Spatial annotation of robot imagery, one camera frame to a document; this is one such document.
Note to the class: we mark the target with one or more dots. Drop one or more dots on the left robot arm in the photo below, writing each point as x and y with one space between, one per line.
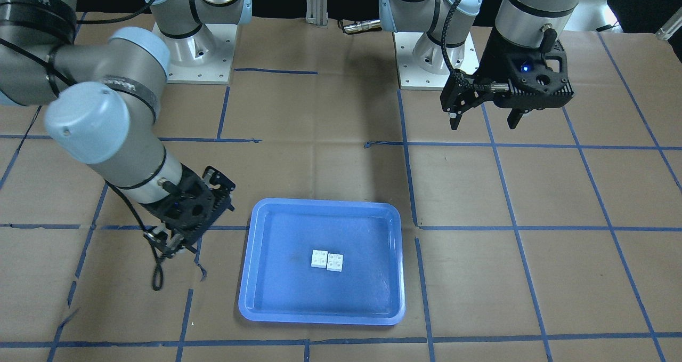
447 23

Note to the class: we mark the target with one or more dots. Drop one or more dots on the white block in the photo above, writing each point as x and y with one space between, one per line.
319 259
334 262

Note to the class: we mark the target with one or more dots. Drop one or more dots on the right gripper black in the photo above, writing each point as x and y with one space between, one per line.
160 211

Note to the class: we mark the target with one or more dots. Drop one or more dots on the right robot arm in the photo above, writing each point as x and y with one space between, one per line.
102 101

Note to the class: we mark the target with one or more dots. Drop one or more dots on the aluminium frame post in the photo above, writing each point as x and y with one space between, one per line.
316 13

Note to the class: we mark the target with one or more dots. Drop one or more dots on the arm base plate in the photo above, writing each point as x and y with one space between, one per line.
421 65
205 58

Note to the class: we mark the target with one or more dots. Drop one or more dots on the blue plastic tray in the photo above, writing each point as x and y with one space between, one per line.
278 283

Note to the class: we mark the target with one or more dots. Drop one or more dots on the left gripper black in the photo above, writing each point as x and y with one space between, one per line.
498 58

